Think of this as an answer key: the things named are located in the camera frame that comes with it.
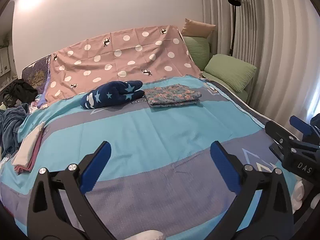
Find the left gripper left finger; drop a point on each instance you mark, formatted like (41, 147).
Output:
(47, 217)

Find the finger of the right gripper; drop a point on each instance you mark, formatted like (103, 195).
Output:
(282, 134)
(310, 132)

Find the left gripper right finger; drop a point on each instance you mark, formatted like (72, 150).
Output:
(262, 206)

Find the floral teal shirt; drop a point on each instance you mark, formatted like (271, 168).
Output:
(171, 96)

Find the black clothes pile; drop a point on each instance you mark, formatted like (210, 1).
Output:
(19, 90)

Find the white gloved right hand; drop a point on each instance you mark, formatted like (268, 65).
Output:
(297, 196)

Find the pink folded garment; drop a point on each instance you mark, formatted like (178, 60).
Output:
(20, 169)

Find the white folded garment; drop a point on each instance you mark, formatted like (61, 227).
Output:
(23, 156)

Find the near green pillow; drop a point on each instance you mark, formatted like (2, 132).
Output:
(236, 73)

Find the green pillow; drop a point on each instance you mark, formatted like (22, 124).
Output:
(199, 50)
(236, 73)

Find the dark blue towel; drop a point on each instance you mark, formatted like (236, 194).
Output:
(11, 120)

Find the blue grey bedspread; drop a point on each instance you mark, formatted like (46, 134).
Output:
(160, 175)

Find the beige pleated curtain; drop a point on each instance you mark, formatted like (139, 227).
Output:
(280, 38)

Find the far green pillow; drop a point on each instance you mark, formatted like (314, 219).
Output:
(199, 50)

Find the navy star fleece garment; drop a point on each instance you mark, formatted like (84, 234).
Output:
(114, 93)

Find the purple tree print pillow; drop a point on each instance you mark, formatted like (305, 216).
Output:
(36, 74)

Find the tan pillow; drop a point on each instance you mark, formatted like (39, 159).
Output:
(197, 29)

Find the black floor lamp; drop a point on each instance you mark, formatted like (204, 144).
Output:
(235, 4)

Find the pink polka dot sheet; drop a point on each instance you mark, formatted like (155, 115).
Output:
(147, 54)

